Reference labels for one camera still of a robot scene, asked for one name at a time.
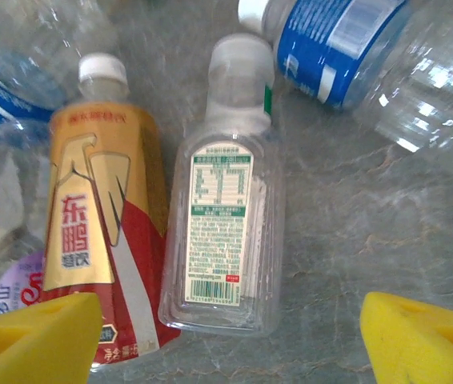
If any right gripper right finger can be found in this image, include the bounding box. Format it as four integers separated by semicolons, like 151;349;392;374
359;290;453;384

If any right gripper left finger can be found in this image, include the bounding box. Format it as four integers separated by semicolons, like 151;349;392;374
0;291;104;384

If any gold red label bottle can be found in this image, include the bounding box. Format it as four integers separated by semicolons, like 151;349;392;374
38;51;182;367

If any small clear flat bottle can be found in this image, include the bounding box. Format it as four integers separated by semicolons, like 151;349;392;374
157;34;287;335

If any purple label clear bottle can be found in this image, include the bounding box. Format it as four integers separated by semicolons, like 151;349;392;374
0;239;50;321

